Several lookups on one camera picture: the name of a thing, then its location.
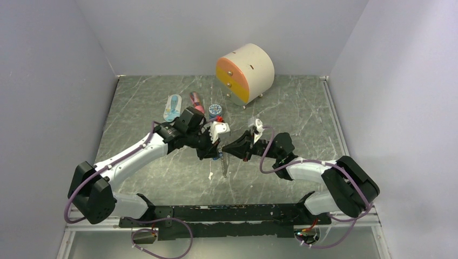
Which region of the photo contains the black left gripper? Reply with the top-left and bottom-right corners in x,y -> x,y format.
185,126 -> 221,160

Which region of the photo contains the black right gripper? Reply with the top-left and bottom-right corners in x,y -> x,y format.
222,130 -> 281,162

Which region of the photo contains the blue plastic key tag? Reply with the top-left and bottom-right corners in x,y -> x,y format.
212,152 -> 223,161

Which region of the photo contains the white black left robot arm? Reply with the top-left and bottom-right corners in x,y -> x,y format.
64,107 -> 230,227

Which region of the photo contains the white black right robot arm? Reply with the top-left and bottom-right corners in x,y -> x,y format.
223,131 -> 380,224

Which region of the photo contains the light blue oval case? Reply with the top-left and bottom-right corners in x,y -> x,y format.
163,94 -> 182,122

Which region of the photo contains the blue round tin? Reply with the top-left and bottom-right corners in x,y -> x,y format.
208,104 -> 223,119

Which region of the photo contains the pink marker tube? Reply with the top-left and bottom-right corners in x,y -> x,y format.
189,92 -> 205,114

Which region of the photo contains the beige round drawer cabinet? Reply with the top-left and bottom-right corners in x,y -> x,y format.
215,43 -> 275,108

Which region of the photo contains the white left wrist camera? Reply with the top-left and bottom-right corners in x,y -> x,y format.
210,116 -> 231,144

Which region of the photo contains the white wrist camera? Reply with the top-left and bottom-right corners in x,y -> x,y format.
210,116 -> 231,144
248,117 -> 264,143

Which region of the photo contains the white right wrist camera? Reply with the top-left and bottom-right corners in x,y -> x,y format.
248,117 -> 264,143

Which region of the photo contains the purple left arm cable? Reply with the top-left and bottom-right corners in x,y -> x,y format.
63,118 -> 219,225

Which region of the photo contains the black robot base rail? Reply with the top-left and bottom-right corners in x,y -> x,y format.
119,202 -> 331,241

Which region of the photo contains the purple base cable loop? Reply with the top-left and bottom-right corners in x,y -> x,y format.
131,217 -> 194,259

